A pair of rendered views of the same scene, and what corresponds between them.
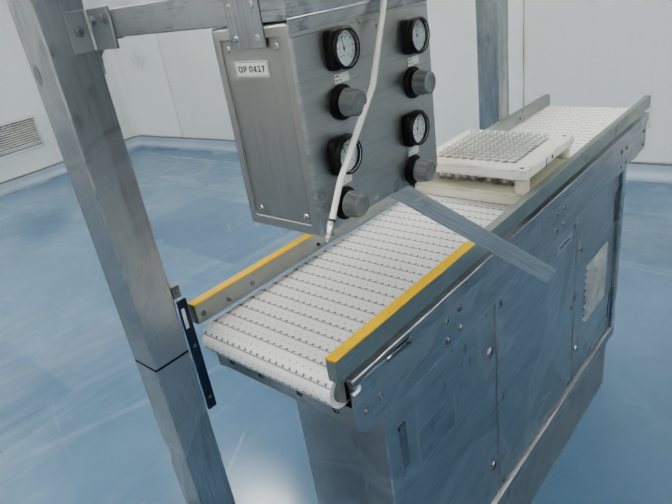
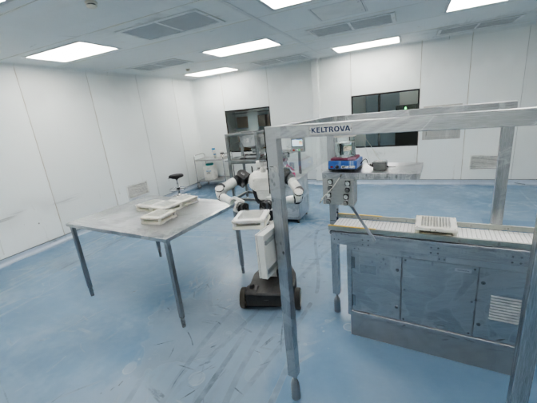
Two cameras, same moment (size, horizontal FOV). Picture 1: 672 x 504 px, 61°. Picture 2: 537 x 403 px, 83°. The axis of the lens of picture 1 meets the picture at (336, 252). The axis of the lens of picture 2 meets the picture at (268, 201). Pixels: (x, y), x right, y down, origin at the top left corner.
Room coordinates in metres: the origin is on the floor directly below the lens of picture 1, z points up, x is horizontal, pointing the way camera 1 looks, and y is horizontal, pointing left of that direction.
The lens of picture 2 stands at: (-0.37, -1.92, 1.81)
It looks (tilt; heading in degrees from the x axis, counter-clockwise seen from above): 16 degrees down; 76
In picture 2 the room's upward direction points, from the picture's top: 6 degrees counter-clockwise
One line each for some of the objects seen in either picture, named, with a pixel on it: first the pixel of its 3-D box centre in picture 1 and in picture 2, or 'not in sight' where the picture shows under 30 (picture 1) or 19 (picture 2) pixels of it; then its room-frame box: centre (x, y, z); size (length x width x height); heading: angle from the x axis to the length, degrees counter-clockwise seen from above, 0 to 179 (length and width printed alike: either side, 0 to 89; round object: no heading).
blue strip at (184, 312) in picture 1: (197, 355); not in sight; (0.74, 0.23, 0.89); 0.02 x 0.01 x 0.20; 136
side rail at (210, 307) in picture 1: (430, 170); (429, 221); (1.22, -0.24, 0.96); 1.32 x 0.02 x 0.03; 136
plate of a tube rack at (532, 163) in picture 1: (494, 151); (435, 223); (1.15, -0.36, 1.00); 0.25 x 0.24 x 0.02; 47
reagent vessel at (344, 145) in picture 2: not in sight; (344, 142); (0.71, 0.03, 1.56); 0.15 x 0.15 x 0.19
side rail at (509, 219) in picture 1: (550, 184); (427, 236); (1.03, -0.43, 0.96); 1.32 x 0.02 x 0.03; 136
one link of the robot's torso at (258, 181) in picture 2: not in sight; (265, 184); (0.31, 0.87, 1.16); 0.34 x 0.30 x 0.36; 155
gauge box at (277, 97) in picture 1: (339, 107); (340, 189); (0.63, -0.03, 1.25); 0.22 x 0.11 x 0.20; 136
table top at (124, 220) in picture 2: not in sight; (155, 213); (-0.82, 1.48, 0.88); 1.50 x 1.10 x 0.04; 136
